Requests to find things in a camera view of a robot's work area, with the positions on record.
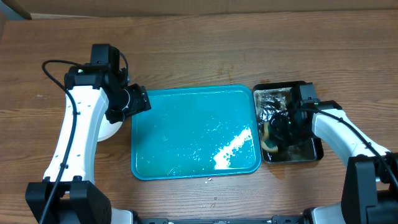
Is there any black rail at table edge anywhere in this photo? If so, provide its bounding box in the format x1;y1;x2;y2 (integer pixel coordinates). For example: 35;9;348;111
134;215;310;224

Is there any white plate with sauce streak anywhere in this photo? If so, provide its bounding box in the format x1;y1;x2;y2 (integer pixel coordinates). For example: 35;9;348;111
98;118;123;142

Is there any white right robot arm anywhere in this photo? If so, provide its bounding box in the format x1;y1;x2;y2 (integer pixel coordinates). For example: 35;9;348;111
268;100;397;224

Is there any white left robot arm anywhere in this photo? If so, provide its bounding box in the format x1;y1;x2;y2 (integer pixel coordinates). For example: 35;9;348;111
25;61;151;223

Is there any black tray of soapy water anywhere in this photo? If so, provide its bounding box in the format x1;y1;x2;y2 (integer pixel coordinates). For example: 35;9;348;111
253;81;323;164

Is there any yellow and green sponge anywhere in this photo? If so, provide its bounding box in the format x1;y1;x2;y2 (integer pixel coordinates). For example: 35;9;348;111
261;122;279;153

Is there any teal plastic tray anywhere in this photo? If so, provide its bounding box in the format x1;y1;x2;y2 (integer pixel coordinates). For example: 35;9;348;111
131;85;262;180

